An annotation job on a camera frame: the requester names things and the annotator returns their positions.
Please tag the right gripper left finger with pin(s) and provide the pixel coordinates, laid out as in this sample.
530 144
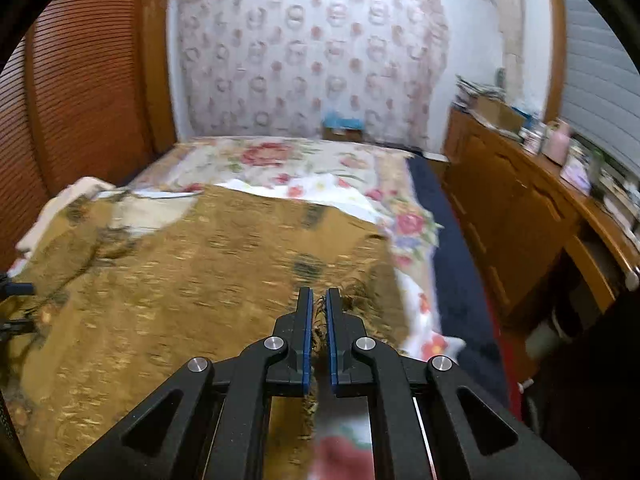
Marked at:
289 375

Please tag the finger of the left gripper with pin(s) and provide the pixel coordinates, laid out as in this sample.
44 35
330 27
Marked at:
12 328
9 288

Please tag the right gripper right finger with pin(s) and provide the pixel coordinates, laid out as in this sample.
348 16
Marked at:
349 377

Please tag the brown gold patterned garment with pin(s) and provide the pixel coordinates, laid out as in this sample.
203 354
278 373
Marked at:
190 309

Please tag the white strawberry flower blanket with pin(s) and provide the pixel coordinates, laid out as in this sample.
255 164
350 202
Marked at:
300 199

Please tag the navy blue blanket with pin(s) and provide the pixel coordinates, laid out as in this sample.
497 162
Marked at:
461 299

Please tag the floral rose bedspread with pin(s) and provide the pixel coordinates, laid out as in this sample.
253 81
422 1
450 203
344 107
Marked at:
297 166

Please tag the brown wooden louvered wardrobe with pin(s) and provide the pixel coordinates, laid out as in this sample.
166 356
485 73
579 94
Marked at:
84 93

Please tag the brown wooden sideboard cabinet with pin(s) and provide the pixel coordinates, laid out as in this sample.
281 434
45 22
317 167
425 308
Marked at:
520 219

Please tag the blue fluffy item on box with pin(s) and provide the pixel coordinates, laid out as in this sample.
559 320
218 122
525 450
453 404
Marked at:
341 129

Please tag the cardboard box on cabinet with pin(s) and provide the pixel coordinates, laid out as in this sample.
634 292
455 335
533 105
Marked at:
496 114

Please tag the stack of folded papers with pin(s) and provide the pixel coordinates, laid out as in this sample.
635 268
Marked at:
469 91

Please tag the pink jug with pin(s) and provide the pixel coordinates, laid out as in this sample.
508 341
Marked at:
557 141

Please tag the circle patterned lace curtain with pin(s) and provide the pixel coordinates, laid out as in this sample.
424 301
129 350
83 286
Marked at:
290 67

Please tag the grey window blind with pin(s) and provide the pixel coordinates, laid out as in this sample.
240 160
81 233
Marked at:
601 95

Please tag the beige tied window curtain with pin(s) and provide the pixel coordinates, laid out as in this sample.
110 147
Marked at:
511 25

